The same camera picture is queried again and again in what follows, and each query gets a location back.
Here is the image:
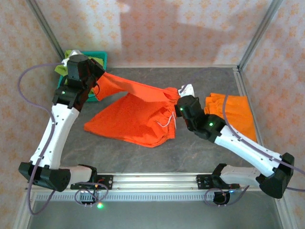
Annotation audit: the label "aluminium table edge rail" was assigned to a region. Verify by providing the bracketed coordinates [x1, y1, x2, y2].
[107, 63, 239, 69]

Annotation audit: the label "lime green shorts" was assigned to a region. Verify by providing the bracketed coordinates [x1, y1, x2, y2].
[54, 49, 105, 81]

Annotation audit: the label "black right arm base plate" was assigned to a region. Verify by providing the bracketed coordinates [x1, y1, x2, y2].
[195, 175, 240, 191]

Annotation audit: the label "red-orange shorts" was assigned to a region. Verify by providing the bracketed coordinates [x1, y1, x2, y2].
[83, 71, 182, 148]

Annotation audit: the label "teal plastic basket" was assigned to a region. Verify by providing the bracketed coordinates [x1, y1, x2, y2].
[57, 51, 108, 104]

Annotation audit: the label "aluminium lower frame bar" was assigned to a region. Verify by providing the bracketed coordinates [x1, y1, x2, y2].
[273, 197, 298, 229]
[13, 192, 36, 229]

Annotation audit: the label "light orange shorts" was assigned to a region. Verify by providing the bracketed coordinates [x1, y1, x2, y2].
[204, 93, 257, 143]

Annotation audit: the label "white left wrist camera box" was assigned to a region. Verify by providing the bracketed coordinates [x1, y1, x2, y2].
[61, 49, 81, 65]

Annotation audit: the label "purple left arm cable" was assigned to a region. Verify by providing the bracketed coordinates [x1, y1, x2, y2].
[18, 62, 109, 216]

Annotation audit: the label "black round cable cap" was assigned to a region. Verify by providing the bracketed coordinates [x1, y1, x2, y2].
[213, 190, 231, 206]

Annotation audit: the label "grey slotted cable duct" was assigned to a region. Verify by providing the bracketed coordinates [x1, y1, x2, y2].
[35, 193, 275, 202]

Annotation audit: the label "aluminium frame post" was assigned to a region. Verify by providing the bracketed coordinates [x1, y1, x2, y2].
[237, 0, 284, 71]
[26, 0, 63, 52]

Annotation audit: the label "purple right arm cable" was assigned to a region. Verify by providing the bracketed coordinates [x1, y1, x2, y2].
[181, 68, 305, 208]

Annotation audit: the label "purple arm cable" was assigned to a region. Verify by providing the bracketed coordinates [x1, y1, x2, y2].
[18, 62, 109, 216]
[181, 68, 305, 208]

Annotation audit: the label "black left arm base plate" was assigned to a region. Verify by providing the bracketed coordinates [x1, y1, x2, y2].
[70, 175, 113, 191]

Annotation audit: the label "black controller box with LED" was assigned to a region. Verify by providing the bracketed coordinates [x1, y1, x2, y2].
[79, 190, 104, 210]

